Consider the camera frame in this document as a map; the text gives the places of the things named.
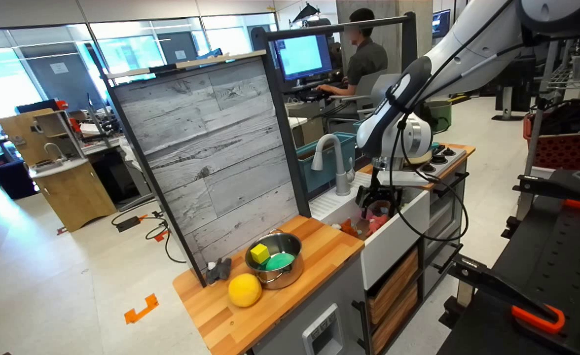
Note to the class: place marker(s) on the grey wood backsplash panel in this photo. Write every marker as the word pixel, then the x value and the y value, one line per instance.
pixel 218 164

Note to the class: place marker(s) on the grey toy stove top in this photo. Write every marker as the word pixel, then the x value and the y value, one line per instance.
pixel 443 160

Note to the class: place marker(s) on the grey toy faucet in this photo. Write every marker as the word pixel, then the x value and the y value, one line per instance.
pixel 332 162

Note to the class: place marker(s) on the yellow block toy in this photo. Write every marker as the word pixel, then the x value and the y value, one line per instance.
pixel 259 253

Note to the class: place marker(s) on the white farmhouse sink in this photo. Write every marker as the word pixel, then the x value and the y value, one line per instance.
pixel 389 243

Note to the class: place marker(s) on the yellow lemon toy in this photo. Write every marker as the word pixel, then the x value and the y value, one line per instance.
pixel 245 290

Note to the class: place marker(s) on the computer monitor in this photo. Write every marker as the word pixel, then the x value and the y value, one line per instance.
pixel 303 58

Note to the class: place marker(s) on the steel pot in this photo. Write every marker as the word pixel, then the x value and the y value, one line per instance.
pixel 277 243

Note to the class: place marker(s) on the green round toy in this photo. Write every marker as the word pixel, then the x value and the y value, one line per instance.
pixel 279 261

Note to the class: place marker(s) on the seated person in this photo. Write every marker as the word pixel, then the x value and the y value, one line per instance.
pixel 368 58

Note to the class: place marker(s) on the black orange clamp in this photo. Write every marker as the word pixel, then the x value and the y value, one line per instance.
pixel 526 310

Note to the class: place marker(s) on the grey office chair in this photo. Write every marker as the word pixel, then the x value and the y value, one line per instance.
pixel 368 95

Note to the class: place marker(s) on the orange brown plush toy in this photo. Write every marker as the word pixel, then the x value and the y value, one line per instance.
pixel 350 229

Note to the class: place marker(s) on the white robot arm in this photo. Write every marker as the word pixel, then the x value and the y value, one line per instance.
pixel 480 44

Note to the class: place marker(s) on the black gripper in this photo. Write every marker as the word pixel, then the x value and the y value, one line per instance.
pixel 378 198

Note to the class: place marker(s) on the wooden cabinet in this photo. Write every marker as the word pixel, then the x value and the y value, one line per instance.
pixel 58 166

